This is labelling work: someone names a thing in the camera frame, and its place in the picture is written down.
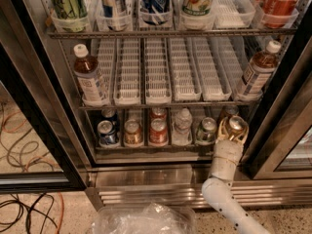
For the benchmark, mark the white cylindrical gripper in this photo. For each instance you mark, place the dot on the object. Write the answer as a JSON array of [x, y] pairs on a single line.
[[229, 152]]

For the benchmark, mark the orange soda can front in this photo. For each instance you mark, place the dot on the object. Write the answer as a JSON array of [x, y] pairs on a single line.
[[233, 126]]

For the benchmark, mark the orange soda can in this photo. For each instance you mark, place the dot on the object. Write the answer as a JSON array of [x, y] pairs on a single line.
[[228, 111], [233, 126]]

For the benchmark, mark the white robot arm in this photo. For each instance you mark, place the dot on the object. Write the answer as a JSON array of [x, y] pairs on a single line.
[[216, 190]]

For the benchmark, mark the green silver can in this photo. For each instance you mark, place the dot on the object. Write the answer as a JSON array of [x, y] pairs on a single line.
[[206, 130]]

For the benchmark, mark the orange soda can rear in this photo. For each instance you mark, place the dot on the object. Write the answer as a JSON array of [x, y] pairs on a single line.
[[228, 111]]

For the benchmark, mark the right fridge glass door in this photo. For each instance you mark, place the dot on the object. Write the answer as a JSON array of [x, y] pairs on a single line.
[[284, 114]]

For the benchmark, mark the fridge glass door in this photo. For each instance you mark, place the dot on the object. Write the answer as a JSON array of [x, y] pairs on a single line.
[[284, 114], [45, 151]]

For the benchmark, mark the white shelf tray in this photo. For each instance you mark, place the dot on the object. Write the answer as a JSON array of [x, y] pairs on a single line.
[[127, 74], [213, 81], [185, 79], [157, 78]]

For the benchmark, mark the red soda can front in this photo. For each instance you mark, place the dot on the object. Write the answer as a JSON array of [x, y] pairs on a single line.
[[158, 132]]

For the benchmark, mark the red soda can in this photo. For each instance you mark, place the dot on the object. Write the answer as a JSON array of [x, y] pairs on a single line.
[[158, 132], [158, 113]]

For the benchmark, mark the red soda can rear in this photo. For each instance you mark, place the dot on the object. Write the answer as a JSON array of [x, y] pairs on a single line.
[[158, 113]]

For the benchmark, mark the brown soda can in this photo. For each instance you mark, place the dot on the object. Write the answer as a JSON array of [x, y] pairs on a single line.
[[133, 134]]

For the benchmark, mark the blue soda can front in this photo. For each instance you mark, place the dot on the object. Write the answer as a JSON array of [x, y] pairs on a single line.
[[107, 133]]

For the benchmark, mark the blue soda can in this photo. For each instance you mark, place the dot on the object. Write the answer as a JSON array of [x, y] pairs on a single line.
[[107, 133], [110, 115]]

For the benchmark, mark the blue soda can rear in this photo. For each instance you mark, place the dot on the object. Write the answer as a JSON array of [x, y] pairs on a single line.
[[110, 115]]

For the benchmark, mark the red coca-cola can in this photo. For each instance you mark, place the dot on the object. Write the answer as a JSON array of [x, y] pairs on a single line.
[[274, 13]]

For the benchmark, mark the dark blue tall can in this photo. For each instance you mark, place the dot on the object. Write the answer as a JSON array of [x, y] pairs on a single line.
[[155, 11]]

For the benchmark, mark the blue silver tall can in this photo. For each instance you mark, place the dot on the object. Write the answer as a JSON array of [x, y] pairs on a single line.
[[115, 12]]

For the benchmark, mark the left fridge glass door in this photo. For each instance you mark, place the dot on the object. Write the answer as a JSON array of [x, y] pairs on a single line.
[[45, 151]]

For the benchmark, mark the right brown tea bottle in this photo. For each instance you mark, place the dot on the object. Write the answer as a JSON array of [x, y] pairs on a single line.
[[260, 68]]

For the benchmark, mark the brown tea bottle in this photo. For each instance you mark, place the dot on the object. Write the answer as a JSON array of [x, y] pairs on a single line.
[[89, 76], [260, 68]]

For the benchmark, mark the clear plastic bin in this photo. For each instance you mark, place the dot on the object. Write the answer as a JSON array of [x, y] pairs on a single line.
[[147, 219]]

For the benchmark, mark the left brown tea bottle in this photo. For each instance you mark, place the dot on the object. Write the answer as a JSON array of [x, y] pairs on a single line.
[[89, 76]]

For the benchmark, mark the middle wire shelf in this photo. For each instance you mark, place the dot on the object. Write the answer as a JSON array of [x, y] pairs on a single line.
[[170, 105]]

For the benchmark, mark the wire shelf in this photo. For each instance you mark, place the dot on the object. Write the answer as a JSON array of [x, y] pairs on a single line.
[[170, 105], [171, 33]]

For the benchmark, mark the top wire shelf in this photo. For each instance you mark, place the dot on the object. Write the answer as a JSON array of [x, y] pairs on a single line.
[[171, 33]]

